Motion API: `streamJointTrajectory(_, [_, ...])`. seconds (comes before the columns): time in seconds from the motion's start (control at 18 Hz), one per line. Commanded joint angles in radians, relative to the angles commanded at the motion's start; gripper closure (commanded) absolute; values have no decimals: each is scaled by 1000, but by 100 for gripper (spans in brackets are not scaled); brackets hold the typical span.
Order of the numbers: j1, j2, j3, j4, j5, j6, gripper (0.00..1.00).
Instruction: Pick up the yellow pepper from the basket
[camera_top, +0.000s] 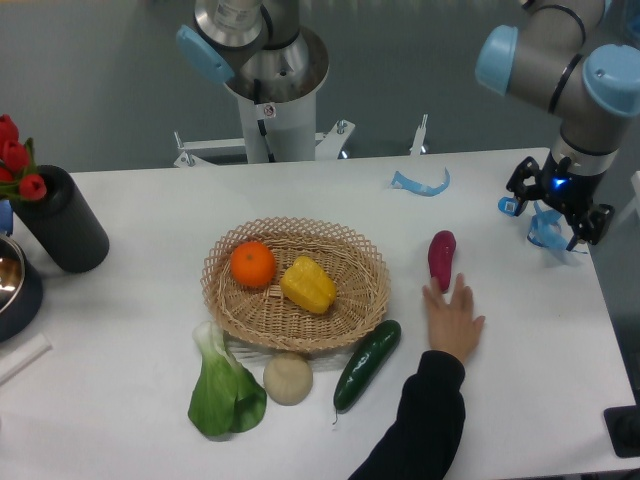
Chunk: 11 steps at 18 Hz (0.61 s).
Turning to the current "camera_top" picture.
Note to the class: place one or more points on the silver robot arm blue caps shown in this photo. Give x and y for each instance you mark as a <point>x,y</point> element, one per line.
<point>596,97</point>

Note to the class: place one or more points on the yellow bell pepper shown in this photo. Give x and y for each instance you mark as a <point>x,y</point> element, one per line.
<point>307,285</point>

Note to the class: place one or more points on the black cylindrical vase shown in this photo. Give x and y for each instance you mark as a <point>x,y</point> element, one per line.
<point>64,224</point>

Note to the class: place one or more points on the woven wicker basket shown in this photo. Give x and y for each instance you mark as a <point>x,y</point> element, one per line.
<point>265,316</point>

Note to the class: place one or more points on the blue tape strip near gripper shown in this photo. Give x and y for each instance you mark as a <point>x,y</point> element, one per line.
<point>545,230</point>

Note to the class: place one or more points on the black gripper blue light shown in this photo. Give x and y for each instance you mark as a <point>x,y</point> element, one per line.
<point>567,192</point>

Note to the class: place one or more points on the blue tape strip on table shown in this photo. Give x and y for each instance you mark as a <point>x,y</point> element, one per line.
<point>401,182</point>

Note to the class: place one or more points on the green bok choy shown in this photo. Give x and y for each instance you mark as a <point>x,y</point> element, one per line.
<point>226,398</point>

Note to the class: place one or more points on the metal bowl dark rim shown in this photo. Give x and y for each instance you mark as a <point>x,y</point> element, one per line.
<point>21,289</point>

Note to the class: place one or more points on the red artificial tulips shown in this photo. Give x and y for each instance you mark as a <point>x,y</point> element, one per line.
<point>20,178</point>

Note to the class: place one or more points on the black sleeved forearm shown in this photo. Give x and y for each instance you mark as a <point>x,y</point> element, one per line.
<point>423,440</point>

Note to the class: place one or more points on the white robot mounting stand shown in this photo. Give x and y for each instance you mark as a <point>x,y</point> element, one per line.
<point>272,132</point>

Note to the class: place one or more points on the orange fruit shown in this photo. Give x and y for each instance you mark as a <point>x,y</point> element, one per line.
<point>252,264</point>

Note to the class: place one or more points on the green cucumber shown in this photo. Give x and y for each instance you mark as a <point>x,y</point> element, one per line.
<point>372,352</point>

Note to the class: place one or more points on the person's bare hand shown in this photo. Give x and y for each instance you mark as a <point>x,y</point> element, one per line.
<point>452,326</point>

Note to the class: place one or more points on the beige steamed bun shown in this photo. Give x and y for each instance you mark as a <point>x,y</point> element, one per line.
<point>288,379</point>

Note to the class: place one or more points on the black device at right edge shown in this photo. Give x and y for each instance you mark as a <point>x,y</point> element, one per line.
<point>623,427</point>

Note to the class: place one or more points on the purple sweet potato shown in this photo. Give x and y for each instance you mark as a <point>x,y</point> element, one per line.
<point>440,258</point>

